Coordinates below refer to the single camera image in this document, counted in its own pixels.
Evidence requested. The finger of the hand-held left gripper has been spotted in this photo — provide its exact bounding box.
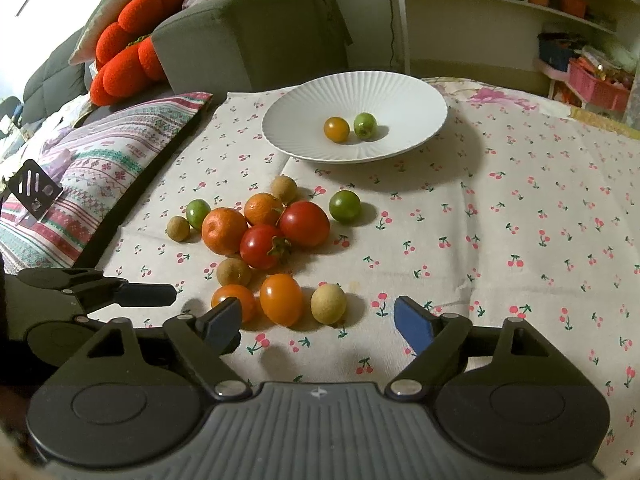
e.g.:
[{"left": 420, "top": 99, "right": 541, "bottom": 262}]
[{"left": 17, "top": 267, "right": 177, "bottom": 313}]

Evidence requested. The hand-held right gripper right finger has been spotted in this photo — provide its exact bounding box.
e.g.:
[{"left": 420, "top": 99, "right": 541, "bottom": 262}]
[{"left": 386, "top": 296, "right": 551, "bottom": 397}]

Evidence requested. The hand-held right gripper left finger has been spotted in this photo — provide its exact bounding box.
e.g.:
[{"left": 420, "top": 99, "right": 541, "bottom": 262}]
[{"left": 87, "top": 297, "right": 253, "bottom": 402}]

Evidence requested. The orange cherry tomato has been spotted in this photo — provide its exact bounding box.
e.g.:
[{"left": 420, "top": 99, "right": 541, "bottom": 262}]
[{"left": 211, "top": 284, "right": 258, "bottom": 324}]

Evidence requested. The oval orange tomato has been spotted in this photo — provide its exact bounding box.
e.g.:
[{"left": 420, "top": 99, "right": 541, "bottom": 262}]
[{"left": 259, "top": 273, "right": 304, "bottom": 327}]

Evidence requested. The red tomato with stem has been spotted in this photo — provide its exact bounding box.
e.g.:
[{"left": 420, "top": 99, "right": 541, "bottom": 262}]
[{"left": 239, "top": 224, "right": 293, "bottom": 270}]

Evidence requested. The large pale longan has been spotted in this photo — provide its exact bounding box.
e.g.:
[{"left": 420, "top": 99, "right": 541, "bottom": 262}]
[{"left": 310, "top": 283, "right": 348, "bottom": 325}]

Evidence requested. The small green tomato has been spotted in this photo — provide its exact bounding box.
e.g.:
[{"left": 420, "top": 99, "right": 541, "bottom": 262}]
[
  {"left": 186, "top": 199, "right": 212, "bottom": 231},
  {"left": 353, "top": 112, "right": 378, "bottom": 140}
]

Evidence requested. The small mandarin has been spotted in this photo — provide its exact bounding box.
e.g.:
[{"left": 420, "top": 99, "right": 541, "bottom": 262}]
[{"left": 243, "top": 193, "right": 285, "bottom": 227}]

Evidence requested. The large green tomato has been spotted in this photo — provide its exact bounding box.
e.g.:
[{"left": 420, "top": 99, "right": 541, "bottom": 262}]
[{"left": 329, "top": 190, "right": 362, "bottom": 224}]

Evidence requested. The small round orange tomato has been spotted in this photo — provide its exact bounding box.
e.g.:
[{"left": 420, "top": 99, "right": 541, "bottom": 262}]
[{"left": 323, "top": 116, "right": 351, "bottom": 143}]

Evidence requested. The white ribbed plate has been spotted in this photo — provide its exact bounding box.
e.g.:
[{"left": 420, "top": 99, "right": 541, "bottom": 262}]
[{"left": 261, "top": 73, "right": 448, "bottom": 164}]

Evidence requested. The cherry print cloth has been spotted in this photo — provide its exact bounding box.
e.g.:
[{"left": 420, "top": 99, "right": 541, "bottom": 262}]
[{"left": 92, "top": 77, "right": 640, "bottom": 466}]

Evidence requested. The striped patterned pillow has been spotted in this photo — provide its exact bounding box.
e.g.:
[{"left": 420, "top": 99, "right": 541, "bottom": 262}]
[{"left": 0, "top": 91, "right": 214, "bottom": 273}]

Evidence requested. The black perforated metal plate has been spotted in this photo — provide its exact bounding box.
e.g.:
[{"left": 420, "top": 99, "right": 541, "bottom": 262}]
[{"left": 7, "top": 159, "right": 64, "bottom": 221}]

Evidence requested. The red flower cushion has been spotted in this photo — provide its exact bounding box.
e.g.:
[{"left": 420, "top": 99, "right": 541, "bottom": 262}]
[{"left": 90, "top": 0, "right": 194, "bottom": 107}]

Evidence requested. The floral bed sheet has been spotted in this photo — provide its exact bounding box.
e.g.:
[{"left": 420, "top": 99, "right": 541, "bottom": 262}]
[{"left": 422, "top": 76, "right": 640, "bottom": 142}]

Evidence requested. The white ornate drawer box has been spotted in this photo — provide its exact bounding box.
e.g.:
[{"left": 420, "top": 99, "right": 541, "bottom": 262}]
[{"left": 547, "top": 66, "right": 583, "bottom": 107}]

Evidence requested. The grey sofa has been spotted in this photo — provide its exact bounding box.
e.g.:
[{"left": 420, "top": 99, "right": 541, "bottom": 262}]
[{"left": 22, "top": 0, "right": 351, "bottom": 111}]

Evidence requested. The beige pillow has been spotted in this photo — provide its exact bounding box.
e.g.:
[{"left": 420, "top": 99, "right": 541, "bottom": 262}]
[{"left": 69, "top": 0, "right": 176, "bottom": 66}]

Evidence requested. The pink plastic basket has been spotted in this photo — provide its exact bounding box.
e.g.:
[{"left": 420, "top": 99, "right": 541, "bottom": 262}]
[{"left": 567, "top": 57, "right": 633, "bottom": 112}]

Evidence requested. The white shelf unit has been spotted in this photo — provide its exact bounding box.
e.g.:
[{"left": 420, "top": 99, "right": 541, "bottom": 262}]
[{"left": 390, "top": 0, "right": 631, "bottom": 77}]

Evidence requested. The blue plastic basket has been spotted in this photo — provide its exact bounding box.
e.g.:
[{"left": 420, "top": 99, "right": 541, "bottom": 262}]
[{"left": 537, "top": 32, "right": 586, "bottom": 66}]

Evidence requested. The black cable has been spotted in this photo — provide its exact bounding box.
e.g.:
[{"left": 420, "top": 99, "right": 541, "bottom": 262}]
[{"left": 386, "top": 5, "right": 402, "bottom": 70}]

